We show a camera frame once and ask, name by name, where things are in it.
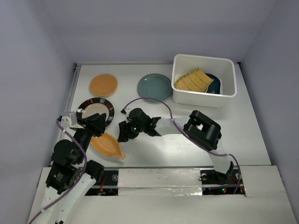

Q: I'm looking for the orange fish-shaped woven basket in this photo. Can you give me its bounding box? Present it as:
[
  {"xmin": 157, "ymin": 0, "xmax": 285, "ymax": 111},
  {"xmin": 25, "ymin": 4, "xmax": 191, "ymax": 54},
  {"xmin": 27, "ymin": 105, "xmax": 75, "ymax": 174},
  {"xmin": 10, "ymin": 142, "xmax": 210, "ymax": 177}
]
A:
[{"xmin": 90, "ymin": 133, "xmax": 126, "ymax": 160}]

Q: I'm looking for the green yellow bamboo tray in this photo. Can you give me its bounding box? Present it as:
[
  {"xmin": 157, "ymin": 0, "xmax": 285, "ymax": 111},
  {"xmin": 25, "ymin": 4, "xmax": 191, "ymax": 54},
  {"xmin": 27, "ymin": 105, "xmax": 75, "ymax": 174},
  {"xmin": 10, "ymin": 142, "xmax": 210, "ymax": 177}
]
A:
[{"xmin": 174, "ymin": 68, "xmax": 214, "ymax": 92}]

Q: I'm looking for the dark blue leaf plate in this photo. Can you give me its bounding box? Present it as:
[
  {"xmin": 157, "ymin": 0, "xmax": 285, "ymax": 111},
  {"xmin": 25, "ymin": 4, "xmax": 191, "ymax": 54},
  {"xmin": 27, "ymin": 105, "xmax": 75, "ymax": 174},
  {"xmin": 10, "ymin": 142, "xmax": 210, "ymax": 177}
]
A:
[{"xmin": 206, "ymin": 73, "xmax": 221, "ymax": 94}]

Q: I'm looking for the yellow round plastic plate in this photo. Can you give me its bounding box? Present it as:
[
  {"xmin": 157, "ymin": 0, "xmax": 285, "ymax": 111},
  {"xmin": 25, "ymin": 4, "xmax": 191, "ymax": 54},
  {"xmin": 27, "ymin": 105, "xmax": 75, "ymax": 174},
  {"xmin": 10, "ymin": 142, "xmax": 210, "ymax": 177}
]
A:
[{"xmin": 174, "ymin": 79, "xmax": 208, "ymax": 93}]

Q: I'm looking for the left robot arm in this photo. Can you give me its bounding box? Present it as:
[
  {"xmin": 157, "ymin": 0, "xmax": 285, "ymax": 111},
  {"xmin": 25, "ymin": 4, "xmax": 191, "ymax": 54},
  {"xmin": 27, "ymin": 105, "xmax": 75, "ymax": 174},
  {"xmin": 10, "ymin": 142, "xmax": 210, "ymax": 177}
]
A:
[{"xmin": 30, "ymin": 112, "xmax": 107, "ymax": 224}]

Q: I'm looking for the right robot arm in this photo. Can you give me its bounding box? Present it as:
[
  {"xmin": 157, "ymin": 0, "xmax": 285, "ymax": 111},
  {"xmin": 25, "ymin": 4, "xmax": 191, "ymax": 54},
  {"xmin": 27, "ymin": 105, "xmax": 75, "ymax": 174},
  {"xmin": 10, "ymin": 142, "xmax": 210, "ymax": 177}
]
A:
[{"xmin": 90, "ymin": 108, "xmax": 233, "ymax": 183}]

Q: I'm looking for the white plastic bin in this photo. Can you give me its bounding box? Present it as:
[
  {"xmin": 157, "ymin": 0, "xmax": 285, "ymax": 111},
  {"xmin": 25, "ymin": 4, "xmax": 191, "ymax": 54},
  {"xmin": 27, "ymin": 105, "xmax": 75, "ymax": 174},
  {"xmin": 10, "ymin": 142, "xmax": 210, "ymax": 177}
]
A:
[{"xmin": 171, "ymin": 54, "xmax": 237, "ymax": 108}]

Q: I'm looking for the striped rim round plate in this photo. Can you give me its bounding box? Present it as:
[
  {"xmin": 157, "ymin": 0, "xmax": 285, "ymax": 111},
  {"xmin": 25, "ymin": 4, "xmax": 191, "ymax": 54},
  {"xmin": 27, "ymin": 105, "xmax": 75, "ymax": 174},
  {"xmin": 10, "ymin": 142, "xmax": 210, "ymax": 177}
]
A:
[{"xmin": 76, "ymin": 98, "xmax": 114, "ymax": 126}]

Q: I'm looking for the round orange woven plate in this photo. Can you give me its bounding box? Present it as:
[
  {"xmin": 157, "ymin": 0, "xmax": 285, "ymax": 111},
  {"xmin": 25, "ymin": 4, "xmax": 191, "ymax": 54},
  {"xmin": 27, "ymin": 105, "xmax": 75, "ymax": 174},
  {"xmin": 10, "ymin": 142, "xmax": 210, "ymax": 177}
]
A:
[{"xmin": 89, "ymin": 74, "xmax": 118, "ymax": 97}]

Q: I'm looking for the teal round ceramic plate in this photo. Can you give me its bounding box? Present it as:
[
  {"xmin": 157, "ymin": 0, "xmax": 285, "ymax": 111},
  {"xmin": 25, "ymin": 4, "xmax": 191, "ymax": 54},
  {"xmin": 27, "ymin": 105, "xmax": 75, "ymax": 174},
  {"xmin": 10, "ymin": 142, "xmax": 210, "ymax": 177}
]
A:
[{"xmin": 137, "ymin": 73, "xmax": 172, "ymax": 102}]

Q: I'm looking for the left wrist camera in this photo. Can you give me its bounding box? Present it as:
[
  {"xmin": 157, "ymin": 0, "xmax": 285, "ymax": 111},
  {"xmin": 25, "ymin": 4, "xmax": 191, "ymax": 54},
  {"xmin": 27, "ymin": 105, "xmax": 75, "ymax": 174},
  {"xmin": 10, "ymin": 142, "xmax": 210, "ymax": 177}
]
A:
[{"xmin": 58, "ymin": 112, "xmax": 83, "ymax": 129}]

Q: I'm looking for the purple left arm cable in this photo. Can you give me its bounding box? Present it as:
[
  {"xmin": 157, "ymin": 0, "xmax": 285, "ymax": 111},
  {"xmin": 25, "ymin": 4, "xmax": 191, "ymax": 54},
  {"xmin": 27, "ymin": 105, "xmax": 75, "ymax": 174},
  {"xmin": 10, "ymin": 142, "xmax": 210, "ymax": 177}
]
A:
[{"xmin": 28, "ymin": 118, "xmax": 87, "ymax": 224}]

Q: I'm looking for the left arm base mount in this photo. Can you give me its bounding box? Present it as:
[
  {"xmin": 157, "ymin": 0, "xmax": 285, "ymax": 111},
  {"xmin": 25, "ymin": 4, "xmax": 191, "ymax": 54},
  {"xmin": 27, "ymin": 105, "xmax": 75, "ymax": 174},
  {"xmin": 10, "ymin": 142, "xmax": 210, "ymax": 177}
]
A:
[{"xmin": 85, "ymin": 170, "xmax": 119, "ymax": 196}]

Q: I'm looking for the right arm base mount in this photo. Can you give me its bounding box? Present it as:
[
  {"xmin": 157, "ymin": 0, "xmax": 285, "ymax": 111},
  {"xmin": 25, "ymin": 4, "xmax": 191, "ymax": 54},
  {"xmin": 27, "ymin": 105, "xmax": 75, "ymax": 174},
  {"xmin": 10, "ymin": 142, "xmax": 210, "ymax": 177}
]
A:
[{"xmin": 198, "ymin": 162, "xmax": 245, "ymax": 195}]

